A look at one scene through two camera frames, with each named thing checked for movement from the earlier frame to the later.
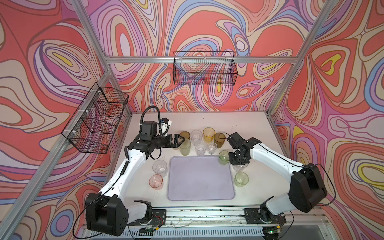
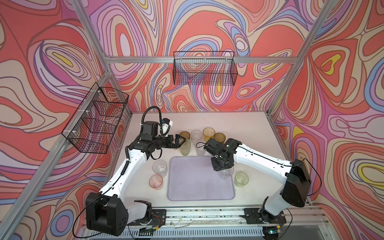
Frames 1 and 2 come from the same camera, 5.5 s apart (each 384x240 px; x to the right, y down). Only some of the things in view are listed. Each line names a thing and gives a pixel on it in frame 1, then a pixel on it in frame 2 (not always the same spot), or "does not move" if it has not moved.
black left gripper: [169, 138] does not move
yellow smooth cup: [208, 133] does not move
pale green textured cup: [241, 179] does not move
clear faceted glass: [239, 167] -> [225, 174]
